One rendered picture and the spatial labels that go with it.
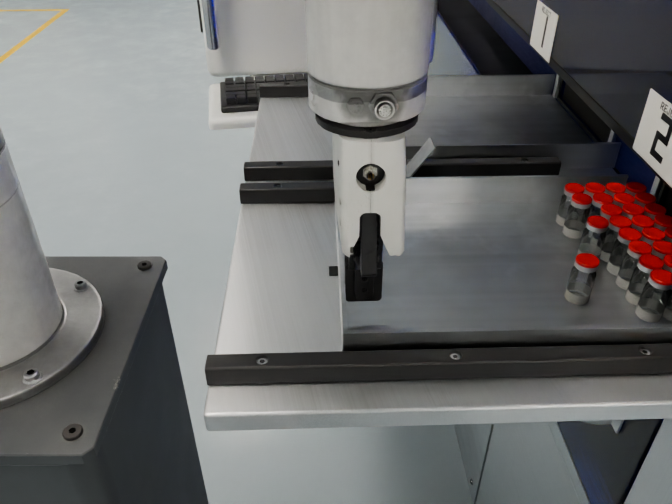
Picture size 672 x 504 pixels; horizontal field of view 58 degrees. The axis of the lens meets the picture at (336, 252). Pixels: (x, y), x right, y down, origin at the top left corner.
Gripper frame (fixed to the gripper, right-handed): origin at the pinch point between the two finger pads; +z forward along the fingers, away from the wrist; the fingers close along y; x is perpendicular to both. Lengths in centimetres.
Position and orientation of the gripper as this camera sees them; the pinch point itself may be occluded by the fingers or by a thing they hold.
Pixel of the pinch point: (363, 278)
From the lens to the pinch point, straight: 53.3
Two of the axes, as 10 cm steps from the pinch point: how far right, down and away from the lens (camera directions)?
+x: -10.0, 0.3, -0.2
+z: 0.1, 8.2, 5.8
